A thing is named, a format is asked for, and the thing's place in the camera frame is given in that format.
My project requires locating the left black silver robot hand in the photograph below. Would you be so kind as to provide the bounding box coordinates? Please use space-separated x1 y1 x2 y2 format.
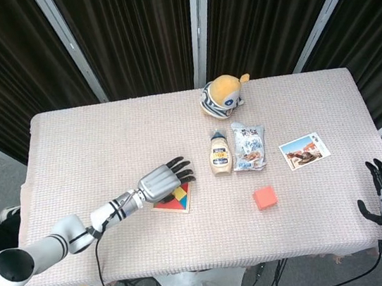
133 154 199 208

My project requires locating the red wooden tangram triangle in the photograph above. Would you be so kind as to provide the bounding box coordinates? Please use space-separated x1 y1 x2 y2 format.
153 197 187 216

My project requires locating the beige waffle tablecloth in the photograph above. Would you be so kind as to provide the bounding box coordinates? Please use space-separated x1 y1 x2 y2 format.
0 61 382 286

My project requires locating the mayonnaise squeeze bottle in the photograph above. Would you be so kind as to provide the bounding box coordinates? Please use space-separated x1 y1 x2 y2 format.
204 127 235 178

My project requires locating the silver blue snack bag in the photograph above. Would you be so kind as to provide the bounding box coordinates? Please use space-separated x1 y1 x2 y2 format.
227 118 270 174

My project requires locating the orange cube block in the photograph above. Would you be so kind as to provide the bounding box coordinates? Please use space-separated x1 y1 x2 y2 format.
252 185 280 212

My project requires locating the photo postcard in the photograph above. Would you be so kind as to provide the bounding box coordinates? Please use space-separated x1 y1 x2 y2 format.
277 131 333 173

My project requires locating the yellow plush toy striped scarf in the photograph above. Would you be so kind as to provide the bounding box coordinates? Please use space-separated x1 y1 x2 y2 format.
197 72 256 122

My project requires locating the wooden tangram puzzle tray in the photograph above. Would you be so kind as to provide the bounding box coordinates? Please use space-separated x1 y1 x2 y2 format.
148 181 195 220

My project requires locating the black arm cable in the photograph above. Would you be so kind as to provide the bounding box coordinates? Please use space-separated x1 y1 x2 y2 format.
86 211 123 286

